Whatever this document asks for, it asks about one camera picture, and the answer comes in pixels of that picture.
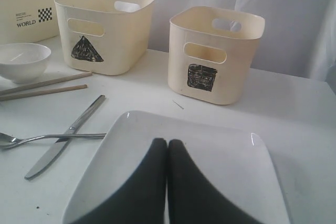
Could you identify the steel table knife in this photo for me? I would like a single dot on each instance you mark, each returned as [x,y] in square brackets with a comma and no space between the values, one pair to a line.
[59,146]

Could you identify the cream bin with triangle mark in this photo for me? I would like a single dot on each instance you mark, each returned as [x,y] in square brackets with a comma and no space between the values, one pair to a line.
[104,36]

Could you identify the white square plate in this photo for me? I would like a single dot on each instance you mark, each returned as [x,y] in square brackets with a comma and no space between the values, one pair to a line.
[237,163]

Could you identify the wooden chopstick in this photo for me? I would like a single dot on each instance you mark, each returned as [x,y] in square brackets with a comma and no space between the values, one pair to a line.
[44,92]
[46,83]

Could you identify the small white bowl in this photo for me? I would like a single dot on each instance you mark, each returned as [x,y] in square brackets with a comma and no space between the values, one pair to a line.
[24,62]

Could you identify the cream bin with circle mark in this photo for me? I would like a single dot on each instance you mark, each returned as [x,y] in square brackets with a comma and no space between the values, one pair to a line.
[28,20]

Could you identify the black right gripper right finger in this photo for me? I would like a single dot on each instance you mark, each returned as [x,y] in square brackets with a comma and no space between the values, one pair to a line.
[190,195]

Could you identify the cream bin with square mark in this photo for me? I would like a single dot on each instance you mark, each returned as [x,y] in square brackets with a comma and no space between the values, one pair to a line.
[211,51]

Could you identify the steel spoon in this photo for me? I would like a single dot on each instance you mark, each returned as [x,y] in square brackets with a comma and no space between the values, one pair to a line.
[8,141]

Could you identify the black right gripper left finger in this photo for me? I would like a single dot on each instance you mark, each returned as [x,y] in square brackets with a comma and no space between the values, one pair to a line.
[141,198]

